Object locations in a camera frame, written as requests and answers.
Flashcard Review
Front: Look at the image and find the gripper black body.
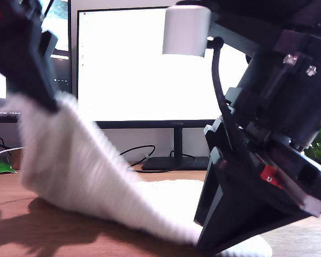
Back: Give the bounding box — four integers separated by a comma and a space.
204, 63, 321, 218

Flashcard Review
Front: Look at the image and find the white pink fluffy tea towel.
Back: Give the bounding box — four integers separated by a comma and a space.
5, 92, 273, 257

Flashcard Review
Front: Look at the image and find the dark monitor with terminal windows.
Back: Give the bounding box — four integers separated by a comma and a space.
0, 0, 73, 124

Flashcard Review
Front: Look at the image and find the large monitor with white screen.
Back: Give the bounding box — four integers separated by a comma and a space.
76, 5, 254, 171

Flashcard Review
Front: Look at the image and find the small wooden block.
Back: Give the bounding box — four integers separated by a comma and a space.
10, 149, 24, 171

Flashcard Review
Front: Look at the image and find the black camera cable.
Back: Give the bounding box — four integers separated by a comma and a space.
210, 36, 240, 140

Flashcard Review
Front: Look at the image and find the black USB cable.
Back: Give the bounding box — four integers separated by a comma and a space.
119, 145, 156, 172

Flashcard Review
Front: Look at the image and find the white cable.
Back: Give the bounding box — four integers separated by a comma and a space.
0, 146, 24, 160

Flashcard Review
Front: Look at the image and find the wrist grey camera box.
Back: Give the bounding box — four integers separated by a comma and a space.
162, 0, 260, 62

